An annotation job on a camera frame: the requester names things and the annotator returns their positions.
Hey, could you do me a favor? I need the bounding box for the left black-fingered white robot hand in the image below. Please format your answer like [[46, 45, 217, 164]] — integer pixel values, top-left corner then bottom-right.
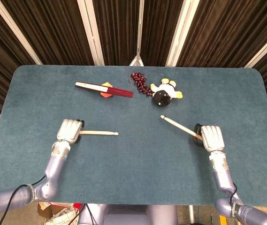
[[56, 119, 85, 144]]

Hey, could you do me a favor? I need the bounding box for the right black-fingered white robot hand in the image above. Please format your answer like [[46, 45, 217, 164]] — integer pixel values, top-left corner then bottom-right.
[[193, 123, 225, 152]]

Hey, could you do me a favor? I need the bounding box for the pale wooden drumstick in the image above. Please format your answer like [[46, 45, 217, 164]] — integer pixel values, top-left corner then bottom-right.
[[79, 130, 119, 136], [160, 114, 204, 141]]

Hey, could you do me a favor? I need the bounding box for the orange folded paper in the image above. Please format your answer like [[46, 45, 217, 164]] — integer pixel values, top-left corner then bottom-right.
[[99, 82, 114, 98]]

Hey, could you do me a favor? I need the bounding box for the red and white folded fan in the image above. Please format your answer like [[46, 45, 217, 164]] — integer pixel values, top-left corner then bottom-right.
[[75, 81, 134, 98]]

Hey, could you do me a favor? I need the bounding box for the black white yellow plush toy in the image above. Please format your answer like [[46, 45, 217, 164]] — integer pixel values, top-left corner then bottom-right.
[[150, 78, 183, 107]]

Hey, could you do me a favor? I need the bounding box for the blue fabric table mat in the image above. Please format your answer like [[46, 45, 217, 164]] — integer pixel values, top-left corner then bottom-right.
[[0, 65, 267, 207]]

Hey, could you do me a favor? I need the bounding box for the dark red grape bunch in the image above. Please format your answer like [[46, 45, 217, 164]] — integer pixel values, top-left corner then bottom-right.
[[130, 72, 153, 97]]

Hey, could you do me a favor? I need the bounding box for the cardboard box with papers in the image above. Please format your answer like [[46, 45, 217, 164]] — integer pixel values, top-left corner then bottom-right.
[[37, 202, 82, 225]]

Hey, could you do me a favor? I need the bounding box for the thin white centre pole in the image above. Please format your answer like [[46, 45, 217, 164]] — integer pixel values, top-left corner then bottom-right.
[[128, 0, 145, 66]]

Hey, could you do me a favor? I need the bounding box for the dark brown curtain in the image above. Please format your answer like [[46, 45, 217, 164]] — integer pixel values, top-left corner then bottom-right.
[[0, 0, 267, 139]]

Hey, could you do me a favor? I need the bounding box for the lavender robot torso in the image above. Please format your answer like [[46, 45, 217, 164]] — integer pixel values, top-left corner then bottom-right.
[[78, 203, 178, 225]]

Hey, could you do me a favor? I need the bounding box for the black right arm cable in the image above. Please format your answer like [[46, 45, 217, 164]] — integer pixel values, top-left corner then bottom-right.
[[227, 182, 240, 204]]

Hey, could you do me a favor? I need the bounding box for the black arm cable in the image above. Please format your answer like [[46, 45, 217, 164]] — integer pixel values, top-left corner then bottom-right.
[[0, 174, 47, 225], [227, 182, 240, 204]]

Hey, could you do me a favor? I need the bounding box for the black cable under table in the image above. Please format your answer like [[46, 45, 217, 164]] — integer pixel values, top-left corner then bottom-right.
[[84, 203, 94, 225]]

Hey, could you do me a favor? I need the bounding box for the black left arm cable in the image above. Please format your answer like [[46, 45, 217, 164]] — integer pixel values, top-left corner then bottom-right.
[[0, 174, 47, 225]]

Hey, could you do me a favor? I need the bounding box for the white frame post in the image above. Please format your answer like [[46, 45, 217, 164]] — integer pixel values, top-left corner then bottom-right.
[[243, 25, 267, 68], [76, 0, 105, 66], [165, 0, 199, 67], [0, 0, 42, 65]]

